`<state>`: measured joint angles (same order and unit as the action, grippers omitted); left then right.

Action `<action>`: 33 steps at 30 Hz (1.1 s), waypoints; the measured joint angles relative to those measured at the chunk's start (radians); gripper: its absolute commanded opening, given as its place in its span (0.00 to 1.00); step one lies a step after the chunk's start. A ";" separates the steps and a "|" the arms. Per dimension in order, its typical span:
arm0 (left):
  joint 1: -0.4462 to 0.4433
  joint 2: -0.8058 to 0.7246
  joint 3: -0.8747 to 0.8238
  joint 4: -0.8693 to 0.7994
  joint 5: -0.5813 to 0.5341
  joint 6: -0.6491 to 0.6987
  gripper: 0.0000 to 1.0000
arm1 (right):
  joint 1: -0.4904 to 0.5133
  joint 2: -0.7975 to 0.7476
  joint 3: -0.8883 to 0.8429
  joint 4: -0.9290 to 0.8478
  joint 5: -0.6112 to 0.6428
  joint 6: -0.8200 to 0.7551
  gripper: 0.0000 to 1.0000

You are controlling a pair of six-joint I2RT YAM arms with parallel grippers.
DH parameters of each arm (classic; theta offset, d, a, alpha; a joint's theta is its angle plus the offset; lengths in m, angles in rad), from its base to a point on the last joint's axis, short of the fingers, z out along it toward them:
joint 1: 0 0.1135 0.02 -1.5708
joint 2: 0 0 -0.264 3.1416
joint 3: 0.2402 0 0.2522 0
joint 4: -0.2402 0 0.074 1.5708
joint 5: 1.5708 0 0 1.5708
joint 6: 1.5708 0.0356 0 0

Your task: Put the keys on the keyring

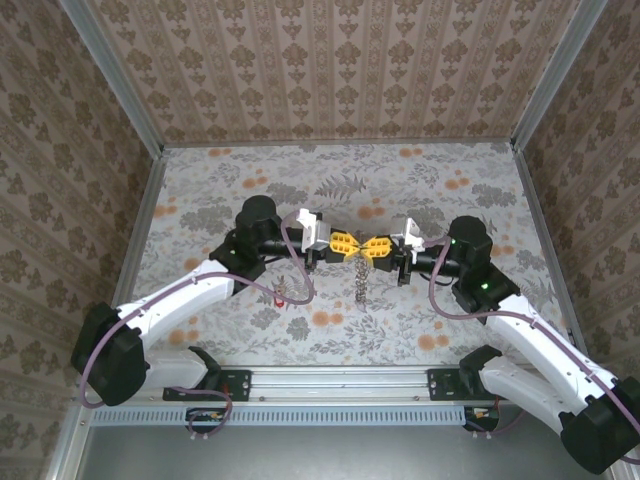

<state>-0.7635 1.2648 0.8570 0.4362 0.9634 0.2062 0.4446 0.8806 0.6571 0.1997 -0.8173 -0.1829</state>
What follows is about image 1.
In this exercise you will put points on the grey steel panel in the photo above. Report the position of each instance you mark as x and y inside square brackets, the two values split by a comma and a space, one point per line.
[340, 450]

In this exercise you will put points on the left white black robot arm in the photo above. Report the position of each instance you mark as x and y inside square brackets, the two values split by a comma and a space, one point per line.
[165, 305]

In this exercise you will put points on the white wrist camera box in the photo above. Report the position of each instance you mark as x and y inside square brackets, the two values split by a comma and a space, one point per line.
[312, 232]
[412, 232]

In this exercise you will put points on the aluminium mounting rail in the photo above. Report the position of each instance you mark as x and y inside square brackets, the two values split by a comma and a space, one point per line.
[340, 382]

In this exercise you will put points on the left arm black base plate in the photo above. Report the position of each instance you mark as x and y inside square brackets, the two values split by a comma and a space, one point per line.
[235, 384]

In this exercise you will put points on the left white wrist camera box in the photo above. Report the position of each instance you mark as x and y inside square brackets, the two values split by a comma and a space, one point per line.
[312, 232]

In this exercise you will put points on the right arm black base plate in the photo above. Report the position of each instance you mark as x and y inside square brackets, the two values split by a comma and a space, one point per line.
[445, 384]

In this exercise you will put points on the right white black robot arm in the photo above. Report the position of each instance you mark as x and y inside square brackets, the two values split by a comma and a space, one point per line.
[525, 330]

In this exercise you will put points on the aluminium table side rail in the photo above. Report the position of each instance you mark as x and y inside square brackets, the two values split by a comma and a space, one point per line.
[542, 210]
[145, 220]

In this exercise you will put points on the small connector circuit board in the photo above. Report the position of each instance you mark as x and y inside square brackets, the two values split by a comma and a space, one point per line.
[207, 417]
[482, 416]

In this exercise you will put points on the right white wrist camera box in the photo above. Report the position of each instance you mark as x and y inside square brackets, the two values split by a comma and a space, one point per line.
[412, 232]

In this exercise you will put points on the aluminium frame post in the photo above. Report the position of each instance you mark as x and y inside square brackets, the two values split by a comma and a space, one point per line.
[555, 75]
[115, 80]

